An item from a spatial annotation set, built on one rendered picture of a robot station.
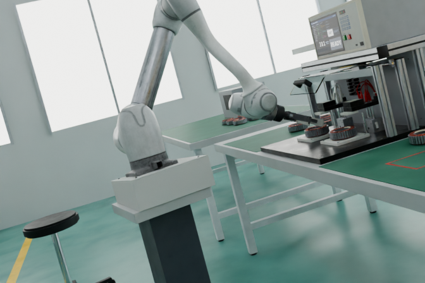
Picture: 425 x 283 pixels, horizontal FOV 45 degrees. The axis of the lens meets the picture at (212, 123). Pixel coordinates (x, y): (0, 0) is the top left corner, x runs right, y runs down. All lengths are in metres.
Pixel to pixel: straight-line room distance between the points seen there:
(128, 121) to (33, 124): 4.68
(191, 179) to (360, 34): 0.88
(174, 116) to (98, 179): 1.26
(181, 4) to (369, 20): 0.77
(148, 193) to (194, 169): 0.20
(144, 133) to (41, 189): 4.78
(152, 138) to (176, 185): 0.21
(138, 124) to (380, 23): 1.04
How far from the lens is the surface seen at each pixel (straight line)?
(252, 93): 2.08
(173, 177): 1.94
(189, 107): 6.78
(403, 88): 2.09
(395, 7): 2.22
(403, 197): 1.45
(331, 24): 2.33
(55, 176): 6.69
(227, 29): 6.99
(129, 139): 2.02
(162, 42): 2.32
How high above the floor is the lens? 1.16
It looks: 5 degrees down
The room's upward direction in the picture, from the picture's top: 14 degrees counter-clockwise
